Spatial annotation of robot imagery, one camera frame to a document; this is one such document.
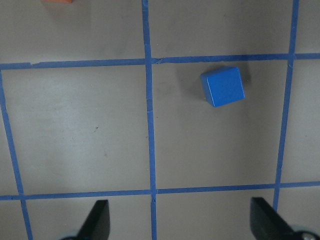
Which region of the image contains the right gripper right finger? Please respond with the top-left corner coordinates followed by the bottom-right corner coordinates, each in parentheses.
top-left (249, 197), bottom-right (295, 240)

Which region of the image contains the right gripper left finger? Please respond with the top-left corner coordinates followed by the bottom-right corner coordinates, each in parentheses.
top-left (75, 199), bottom-right (111, 240)

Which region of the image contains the orange wooden block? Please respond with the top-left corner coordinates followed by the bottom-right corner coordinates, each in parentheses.
top-left (41, 0), bottom-right (73, 4)

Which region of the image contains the blue wooden block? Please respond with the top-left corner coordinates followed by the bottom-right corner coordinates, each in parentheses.
top-left (200, 66), bottom-right (245, 108)

